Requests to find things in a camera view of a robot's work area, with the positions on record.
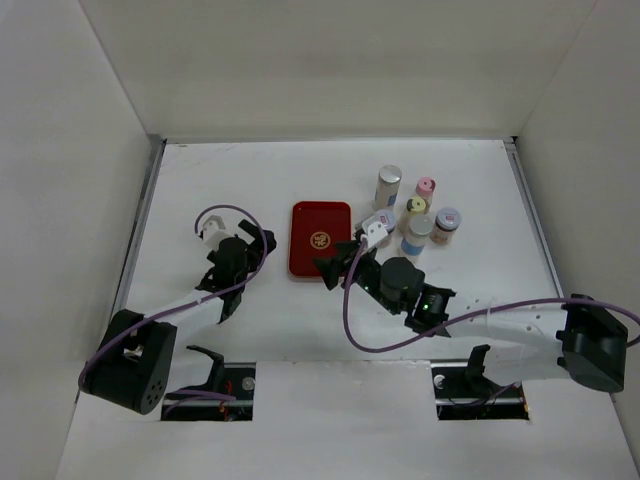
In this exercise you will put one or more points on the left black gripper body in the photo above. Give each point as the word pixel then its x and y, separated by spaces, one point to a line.
pixel 254 255

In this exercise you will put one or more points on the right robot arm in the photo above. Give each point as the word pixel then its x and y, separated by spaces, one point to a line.
pixel 577 338

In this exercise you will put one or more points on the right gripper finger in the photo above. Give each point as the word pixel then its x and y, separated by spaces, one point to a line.
pixel 331 271
pixel 346 251

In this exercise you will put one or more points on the grey-lid jar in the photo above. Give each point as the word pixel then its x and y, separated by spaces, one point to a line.
pixel 446 223
pixel 384 215

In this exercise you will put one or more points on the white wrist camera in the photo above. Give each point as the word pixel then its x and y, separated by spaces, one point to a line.
pixel 375 233
pixel 214 232

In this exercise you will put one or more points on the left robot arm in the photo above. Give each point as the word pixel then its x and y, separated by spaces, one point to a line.
pixel 132 364

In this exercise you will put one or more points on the pink-lid spice bottle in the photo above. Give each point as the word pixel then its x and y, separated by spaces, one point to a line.
pixel 425 188

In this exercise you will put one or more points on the tall silver-lid beige bottle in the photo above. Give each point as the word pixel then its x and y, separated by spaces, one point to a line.
pixel 388 183

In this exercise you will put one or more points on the yellow-lid spice bottle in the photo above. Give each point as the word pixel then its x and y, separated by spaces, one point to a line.
pixel 414 206

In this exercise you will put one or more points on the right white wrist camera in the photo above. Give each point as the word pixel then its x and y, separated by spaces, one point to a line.
pixel 375 233

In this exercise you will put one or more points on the silver-lid blue-label bottle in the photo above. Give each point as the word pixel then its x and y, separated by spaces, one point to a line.
pixel 415 236

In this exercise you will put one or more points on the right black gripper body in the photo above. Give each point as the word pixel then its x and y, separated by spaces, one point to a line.
pixel 367 272

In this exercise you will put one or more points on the red rectangular tray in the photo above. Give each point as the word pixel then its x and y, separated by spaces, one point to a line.
pixel 316 226

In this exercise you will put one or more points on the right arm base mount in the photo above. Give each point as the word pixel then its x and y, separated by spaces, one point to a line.
pixel 463 393

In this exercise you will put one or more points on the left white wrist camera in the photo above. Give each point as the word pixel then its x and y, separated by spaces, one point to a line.
pixel 214 232

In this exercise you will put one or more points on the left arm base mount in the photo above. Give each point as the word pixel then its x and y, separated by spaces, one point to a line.
pixel 208 388

